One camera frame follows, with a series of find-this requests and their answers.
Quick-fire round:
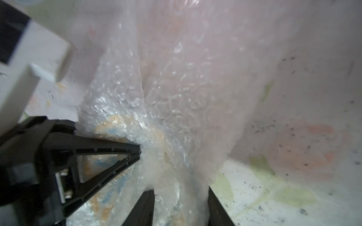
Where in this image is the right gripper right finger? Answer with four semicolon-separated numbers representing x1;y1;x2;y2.
207;187;235;226

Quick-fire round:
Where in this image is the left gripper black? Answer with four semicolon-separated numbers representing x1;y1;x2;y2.
1;116;141;226

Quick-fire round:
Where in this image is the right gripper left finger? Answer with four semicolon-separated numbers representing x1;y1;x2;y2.
122;190;155;226

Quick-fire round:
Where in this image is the upside-down yellow blue bowl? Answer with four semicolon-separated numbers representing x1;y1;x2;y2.
79;112;187;226

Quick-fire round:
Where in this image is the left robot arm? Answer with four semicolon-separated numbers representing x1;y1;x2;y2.
1;1;140;226

